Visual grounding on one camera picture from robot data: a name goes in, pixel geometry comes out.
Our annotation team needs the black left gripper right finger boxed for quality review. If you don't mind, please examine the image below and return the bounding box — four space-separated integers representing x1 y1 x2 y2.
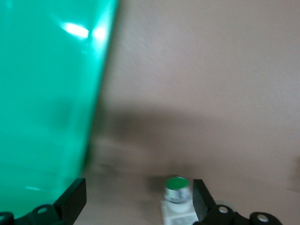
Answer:
193 179 249 225

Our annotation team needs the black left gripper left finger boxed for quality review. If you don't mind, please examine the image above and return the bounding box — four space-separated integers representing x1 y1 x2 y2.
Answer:
13 178 87 225

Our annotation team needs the green push button switch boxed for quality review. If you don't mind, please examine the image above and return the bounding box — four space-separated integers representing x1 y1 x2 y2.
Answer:
160 176 198 225

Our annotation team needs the green plastic tray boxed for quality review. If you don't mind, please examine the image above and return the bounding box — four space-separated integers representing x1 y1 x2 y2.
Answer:
0 0 120 218

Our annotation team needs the brown table cover sheet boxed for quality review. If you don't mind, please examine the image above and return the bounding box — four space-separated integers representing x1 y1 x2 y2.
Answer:
78 0 300 225

